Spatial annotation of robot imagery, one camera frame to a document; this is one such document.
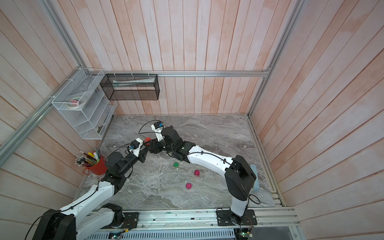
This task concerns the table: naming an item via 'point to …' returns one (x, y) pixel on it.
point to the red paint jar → (147, 139)
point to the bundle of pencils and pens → (91, 159)
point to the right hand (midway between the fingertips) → (148, 143)
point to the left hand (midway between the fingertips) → (148, 142)
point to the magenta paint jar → (197, 173)
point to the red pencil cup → (100, 168)
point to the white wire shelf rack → (91, 121)
